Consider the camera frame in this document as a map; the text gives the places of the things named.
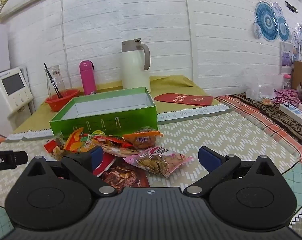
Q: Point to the orange pastry snack bag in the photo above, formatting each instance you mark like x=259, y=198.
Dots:
x=144, y=138

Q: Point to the clear glass carafe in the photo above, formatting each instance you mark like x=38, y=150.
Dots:
x=55, y=73

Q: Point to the black chopsticks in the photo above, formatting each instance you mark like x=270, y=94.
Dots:
x=53, y=82

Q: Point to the white water dispenser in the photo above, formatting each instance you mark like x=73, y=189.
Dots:
x=15, y=97

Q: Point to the beige chevron table mat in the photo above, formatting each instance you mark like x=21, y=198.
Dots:
x=228, y=133

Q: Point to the white power strip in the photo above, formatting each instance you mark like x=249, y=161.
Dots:
x=291, y=111

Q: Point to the pink snack bag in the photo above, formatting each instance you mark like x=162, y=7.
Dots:
x=158, y=160

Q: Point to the pink thermos bottle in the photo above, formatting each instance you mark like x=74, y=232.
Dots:
x=86, y=69

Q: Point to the green cardboard box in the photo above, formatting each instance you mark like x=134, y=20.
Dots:
x=116, y=112

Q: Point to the orange yellow snack bag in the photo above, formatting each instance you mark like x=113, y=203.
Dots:
x=80, y=142

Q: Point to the red date snack bag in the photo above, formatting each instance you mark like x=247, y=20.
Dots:
x=55, y=147

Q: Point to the clear plastic bag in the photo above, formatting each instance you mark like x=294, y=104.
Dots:
x=254, y=90

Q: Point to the brown cardboard box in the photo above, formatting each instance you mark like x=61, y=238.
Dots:
x=297, y=74

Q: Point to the red envelope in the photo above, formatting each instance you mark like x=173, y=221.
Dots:
x=195, y=100

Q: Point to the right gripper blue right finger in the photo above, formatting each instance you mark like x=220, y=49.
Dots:
x=210, y=159

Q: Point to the cream thermos jug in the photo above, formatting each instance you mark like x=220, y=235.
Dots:
x=135, y=64

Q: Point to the dark brown snack bag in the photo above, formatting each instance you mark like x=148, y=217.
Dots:
x=122, y=174

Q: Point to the red plastic basket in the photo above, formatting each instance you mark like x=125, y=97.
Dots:
x=57, y=104

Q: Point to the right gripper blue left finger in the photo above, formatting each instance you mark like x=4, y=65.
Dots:
x=89, y=160

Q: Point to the plaid orange cloth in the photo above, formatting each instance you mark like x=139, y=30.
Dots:
x=263, y=122

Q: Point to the blue paper fan decoration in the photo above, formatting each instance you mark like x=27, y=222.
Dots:
x=270, y=23

